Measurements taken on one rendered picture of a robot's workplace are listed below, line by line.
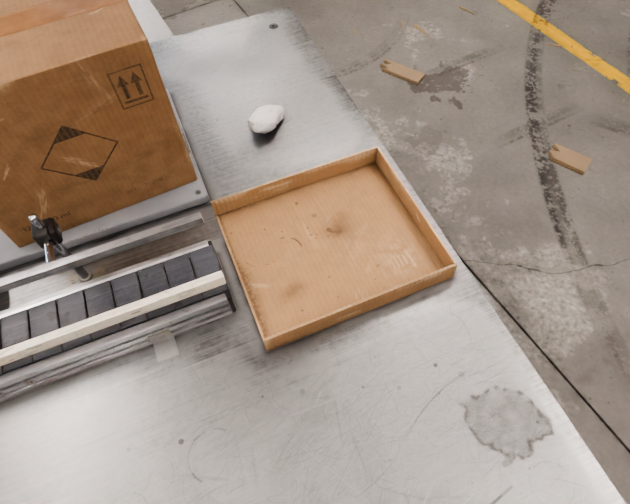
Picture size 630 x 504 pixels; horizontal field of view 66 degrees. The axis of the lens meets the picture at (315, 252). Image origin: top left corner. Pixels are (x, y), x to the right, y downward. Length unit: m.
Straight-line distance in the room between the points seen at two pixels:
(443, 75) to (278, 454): 2.05
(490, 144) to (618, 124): 0.56
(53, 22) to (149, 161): 0.22
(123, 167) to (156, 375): 0.32
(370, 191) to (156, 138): 0.35
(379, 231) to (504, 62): 1.89
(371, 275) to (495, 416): 0.26
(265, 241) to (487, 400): 0.40
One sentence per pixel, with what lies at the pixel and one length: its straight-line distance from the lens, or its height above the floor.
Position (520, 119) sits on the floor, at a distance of 2.32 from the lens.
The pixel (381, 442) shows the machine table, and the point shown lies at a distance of 0.67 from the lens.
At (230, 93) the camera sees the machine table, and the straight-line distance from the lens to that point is 1.04.
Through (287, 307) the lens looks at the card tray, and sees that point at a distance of 0.72.
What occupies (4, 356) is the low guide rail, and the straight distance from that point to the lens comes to 0.73.
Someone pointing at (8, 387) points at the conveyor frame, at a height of 0.86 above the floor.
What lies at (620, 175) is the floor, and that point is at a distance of 2.26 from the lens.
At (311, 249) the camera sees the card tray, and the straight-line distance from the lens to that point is 0.77.
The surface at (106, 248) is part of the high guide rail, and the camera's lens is 0.68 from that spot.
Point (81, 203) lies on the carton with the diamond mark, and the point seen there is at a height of 0.90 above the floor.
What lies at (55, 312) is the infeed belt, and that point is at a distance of 0.77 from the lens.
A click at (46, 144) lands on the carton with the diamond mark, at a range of 0.76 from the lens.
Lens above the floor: 1.48
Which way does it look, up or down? 58 degrees down
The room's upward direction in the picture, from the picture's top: 3 degrees counter-clockwise
